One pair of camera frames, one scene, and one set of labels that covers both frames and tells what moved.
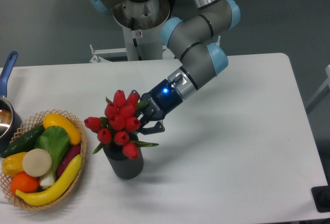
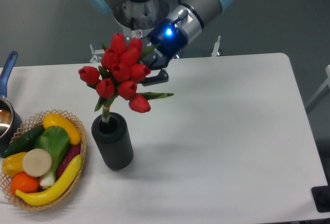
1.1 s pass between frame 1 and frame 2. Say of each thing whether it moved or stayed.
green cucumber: stayed
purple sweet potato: stayed
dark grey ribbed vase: moved
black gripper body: moved
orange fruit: stayed
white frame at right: stayed
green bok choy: stayed
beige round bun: stayed
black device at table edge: stayed
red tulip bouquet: moved
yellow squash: stayed
